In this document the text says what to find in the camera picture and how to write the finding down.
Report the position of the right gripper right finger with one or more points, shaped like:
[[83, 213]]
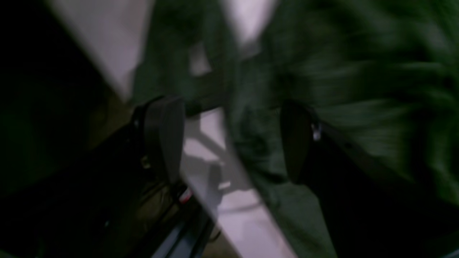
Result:
[[300, 127]]

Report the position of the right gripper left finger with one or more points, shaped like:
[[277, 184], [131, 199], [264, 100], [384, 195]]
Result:
[[159, 131]]

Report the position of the dark green t-shirt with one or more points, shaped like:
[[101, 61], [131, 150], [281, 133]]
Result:
[[384, 72]]

